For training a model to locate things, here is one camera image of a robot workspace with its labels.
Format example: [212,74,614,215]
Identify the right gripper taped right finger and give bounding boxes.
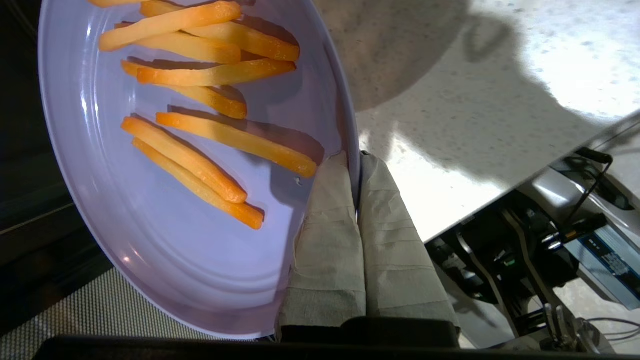
[356,152,461,333]

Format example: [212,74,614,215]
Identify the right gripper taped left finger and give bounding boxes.
[276,151,368,343]

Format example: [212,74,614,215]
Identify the orange french fry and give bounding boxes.
[132,137,264,231]
[140,1,301,62]
[87,0,146,8]
[115,22,242,65]
[156,111,318,178]
[121,116,248,204]
[137,59,297,87]
[121,60,248,120]
[99,1,242,52]

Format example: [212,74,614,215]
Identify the lavender round plate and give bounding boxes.
[37,0,362,341]

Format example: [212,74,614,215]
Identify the grey robot base chassis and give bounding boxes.
[425,117,640,353]

